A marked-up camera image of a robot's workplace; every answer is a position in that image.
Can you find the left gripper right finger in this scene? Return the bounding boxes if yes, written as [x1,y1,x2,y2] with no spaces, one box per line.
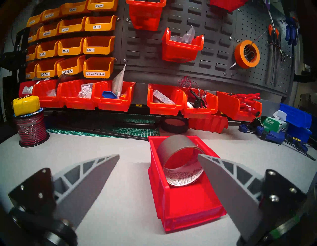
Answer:
[198,154,307,242]

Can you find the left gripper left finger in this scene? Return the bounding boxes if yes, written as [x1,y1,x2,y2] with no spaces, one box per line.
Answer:
[8,154,120,227]

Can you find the red storage bin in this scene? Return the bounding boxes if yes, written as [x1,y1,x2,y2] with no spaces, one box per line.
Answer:
[148,135,227,232]

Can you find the grey duct tape roll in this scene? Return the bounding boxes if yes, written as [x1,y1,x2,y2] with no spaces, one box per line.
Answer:
[156,135,205,187]

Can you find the Kimtech tissue box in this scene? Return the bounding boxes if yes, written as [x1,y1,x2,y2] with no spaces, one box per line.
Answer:
[263,110,289,133]

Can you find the green cutting mat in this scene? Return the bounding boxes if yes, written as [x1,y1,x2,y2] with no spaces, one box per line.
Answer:
[46,117,160,139]

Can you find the blue bar clamp yellow label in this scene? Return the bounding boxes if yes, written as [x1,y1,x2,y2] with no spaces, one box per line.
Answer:
[285,135,310,154]

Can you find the blue plastic bin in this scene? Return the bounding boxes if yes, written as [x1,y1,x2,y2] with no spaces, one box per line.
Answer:
[286,123,313,143]
[280,103,312,128]

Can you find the black tape roll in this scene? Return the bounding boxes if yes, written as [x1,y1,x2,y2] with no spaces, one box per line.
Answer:
[160,117,190,134]

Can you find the yellow tape measure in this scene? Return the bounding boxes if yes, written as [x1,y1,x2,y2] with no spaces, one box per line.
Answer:
[12,95,40,116]

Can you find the tall clear plastic bag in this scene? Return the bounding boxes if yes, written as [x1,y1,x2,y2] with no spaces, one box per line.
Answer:
[111,64,127,96]

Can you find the white label bag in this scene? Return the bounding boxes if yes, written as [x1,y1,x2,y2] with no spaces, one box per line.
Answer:
[22,81,41,94]

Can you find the yellow bin labelled M4-0.7 HEX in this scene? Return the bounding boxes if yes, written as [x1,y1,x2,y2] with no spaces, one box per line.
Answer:
[83,57,115,79]

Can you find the yellow bin labelled M2.5-5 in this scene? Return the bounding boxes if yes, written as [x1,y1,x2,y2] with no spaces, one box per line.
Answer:
[56,55,86,77]

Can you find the yellow bin labelled M2.5-6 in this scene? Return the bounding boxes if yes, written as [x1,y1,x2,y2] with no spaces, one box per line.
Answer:
[36,58,65,78]

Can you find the yellow bin labelled M2.5-8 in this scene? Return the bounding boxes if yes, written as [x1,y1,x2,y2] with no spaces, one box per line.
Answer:
[25,62,39,79]

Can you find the orange tape roll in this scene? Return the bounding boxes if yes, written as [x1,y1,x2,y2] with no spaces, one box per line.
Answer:
[234,40,261,69]

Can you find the yellow bin labelled M3-8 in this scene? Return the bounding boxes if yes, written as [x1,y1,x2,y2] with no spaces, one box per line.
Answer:
[57,37,86,56]

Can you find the yellow bin labelled M3-12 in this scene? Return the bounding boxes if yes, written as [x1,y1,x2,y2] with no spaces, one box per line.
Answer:
[37,41,60,59]

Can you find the yellow bin labelled M3-6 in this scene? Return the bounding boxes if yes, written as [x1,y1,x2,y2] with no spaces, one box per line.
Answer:
[83,36,116,55]

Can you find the yellow screw bin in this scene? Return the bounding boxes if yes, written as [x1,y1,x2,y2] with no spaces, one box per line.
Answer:
[27,27,41,43]
[26,45,39,61]

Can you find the black metal stand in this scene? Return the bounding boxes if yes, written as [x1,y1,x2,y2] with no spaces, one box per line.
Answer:
[0,26,31,82]

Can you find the yellow bin labelled M4X4X6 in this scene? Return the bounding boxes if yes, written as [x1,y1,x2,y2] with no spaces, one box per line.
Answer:
[38,22,61,39]

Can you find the yellow bin labelled M4-6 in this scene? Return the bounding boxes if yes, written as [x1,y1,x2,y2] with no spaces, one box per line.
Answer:
[59,17,87,34]

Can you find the orange black screwdriver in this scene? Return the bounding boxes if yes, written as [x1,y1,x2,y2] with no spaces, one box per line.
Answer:
[267,24,274,85]
[272,27,281,86]

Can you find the yellow bin labelled M3-4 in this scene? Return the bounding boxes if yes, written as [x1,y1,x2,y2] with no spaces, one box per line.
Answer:
[84,15,118,32]

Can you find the yellow bin labelled M3X14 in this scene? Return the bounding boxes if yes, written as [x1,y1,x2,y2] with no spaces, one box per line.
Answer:
[27,14,44,27]

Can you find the yellow bin labelled M3X8 BAO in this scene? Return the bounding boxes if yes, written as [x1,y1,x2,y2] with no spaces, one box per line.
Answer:
[41,7,62,21]

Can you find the yellow bin labelled M3X6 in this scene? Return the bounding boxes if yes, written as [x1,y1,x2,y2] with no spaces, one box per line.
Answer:
[87,0,119,11]

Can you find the deep red plastic bin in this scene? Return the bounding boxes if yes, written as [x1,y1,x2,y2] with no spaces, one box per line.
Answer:
[209,0,248,12]

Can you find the red wire spool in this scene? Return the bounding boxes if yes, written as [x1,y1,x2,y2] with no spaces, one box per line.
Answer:
[14,108,50,148]

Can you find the red handled tool set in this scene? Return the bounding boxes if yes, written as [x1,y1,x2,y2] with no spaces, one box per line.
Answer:
[229,92,262,117]

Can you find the red wire bundle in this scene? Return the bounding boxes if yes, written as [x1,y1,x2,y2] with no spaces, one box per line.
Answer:
[180,76,208,99]

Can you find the grey pegboard wall panel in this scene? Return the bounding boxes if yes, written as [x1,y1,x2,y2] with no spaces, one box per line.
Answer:
[25,0,297,96]

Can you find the blue handled pliers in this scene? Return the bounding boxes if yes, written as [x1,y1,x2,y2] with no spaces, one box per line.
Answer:
[285,17,300,46]

